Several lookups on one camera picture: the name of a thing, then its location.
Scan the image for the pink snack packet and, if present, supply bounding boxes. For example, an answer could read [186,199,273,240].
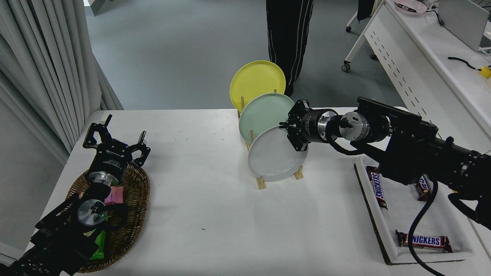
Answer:
[104,186,124,205]

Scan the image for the grey plate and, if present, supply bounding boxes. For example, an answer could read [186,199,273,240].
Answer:
[248,126,308,182]

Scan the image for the black cloth on chair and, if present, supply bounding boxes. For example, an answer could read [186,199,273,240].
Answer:
[357,0,376,22]

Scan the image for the green snack packet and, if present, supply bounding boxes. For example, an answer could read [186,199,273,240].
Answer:
[82,226,107,261]

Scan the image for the white desk with casters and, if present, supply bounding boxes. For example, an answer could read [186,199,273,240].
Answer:
[341,0,491,156]

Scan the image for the white shallow tray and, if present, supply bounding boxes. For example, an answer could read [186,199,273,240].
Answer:
[354,153,478,266]

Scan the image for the person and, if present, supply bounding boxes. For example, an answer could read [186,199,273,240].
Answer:
[266,0,314,97]

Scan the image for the brown Snickers bar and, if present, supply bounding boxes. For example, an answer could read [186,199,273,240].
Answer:
[395,229,453,253]
[366,166,388,210]
[414,174,432,202]

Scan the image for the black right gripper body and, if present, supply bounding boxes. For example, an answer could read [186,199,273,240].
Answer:
[302,109,323,144]

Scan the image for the grey laptop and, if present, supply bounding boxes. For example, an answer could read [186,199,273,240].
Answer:
[437,0,489,52]

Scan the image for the wooden plate rack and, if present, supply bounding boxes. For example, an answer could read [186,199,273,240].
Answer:
[237,89,304,190]

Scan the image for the pale green plate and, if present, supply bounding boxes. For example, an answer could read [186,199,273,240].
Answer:
[239,93,296,144]

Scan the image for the pink bowl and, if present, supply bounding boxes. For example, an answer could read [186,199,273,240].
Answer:
[394,0,427,16]

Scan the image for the grey curtain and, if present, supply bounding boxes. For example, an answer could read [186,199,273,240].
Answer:
[0,0,124,165]

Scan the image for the white chair leg with caster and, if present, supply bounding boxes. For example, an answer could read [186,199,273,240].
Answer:
[345,11,360,33]

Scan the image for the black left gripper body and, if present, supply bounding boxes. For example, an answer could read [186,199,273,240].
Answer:
[90,140,133,181]

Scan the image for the yellow plate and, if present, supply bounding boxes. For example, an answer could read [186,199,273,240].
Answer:
[229,60,286,112]

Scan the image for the black cable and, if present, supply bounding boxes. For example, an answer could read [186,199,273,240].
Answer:
[447,57,480,71]

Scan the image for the brown wicker basket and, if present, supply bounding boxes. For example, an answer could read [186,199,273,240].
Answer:
[66,163,151,273]

